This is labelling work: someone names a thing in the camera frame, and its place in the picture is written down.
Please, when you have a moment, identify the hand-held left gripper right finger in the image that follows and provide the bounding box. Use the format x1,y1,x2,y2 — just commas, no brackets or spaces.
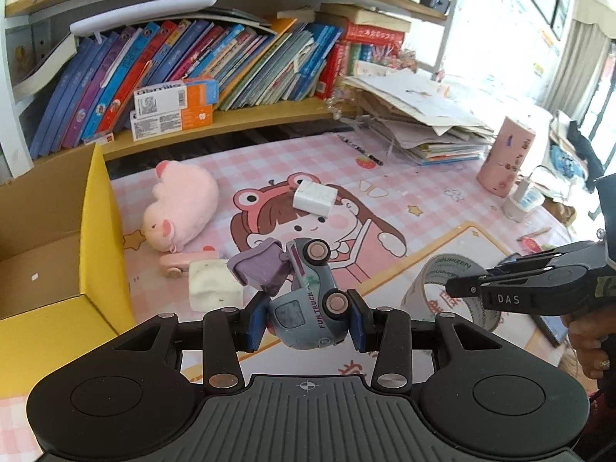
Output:
346,290,504,392

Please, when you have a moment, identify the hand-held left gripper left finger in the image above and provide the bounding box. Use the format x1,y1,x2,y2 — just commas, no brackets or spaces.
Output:
112,293,271,393

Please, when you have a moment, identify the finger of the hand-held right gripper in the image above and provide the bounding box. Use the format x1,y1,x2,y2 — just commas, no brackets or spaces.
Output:
488,241,602,273
445,254,598,298

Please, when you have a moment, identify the grey blue toy truck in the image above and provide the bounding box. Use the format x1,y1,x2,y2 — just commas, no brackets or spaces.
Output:
226,237,351,350

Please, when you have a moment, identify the white speckled foam block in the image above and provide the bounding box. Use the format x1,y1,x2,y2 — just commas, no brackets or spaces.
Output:
189,259,243,313

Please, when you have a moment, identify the printed tape roll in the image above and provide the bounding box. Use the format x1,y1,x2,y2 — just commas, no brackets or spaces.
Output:
401,253,504,333

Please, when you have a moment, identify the pink wooden toy car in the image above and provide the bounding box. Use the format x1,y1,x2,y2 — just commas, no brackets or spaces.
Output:
159,245,219,279

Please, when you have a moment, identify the white eraser block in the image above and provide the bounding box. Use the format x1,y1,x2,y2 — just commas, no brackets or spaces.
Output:
293,179,334,219

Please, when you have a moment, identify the pink plush pig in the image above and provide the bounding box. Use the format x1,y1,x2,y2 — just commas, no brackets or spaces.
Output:
142,160,219,252

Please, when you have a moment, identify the yellow cardboard box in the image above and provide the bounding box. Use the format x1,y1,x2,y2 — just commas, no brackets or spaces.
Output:
0,142,136,402

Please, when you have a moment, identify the person's right hand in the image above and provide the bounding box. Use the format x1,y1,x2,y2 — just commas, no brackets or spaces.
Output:
564,300,616,388

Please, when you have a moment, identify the smartphone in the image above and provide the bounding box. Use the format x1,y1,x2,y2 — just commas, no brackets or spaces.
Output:
532,315,569,348

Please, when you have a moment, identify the white power strip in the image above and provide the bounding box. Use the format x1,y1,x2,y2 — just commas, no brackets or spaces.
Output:
502,192,546,223

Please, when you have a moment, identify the pink printed desk mat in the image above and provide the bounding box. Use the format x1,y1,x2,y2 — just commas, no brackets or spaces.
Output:
0,130,593,444

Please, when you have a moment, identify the pink cylinder pen holder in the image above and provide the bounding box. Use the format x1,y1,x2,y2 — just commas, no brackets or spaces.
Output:
476,116,536,198

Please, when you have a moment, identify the dark cloth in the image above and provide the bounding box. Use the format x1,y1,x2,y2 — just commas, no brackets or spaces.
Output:
568,120,606,193

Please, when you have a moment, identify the black pen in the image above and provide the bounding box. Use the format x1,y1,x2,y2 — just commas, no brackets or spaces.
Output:
337,135,384,166

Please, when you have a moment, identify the pile of papers and booklets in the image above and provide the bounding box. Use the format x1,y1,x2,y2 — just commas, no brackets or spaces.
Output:
332,70,496,167

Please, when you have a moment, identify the wooden shelf unit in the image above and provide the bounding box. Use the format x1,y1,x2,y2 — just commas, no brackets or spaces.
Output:
0,0,463,164

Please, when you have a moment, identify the beige curtain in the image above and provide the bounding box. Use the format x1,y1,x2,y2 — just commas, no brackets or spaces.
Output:
544,0,616,122

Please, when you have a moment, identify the orange white carton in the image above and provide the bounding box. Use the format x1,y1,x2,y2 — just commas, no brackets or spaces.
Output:
134,77,219,119
130,105,215,142

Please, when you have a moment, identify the row of colourful books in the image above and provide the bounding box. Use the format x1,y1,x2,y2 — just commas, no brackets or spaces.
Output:
29,17,405,159

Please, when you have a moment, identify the red thick book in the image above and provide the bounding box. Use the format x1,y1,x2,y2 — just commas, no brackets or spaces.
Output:
344,22,406,48

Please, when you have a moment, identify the tan thick book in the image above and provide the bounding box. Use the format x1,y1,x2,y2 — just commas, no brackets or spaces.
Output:
320,4,415,28

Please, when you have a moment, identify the white light bar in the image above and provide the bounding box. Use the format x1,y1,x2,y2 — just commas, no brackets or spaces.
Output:
70,0,219,37

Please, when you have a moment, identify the black picture frame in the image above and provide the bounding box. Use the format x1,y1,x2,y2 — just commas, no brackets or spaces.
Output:
550,0,578,42

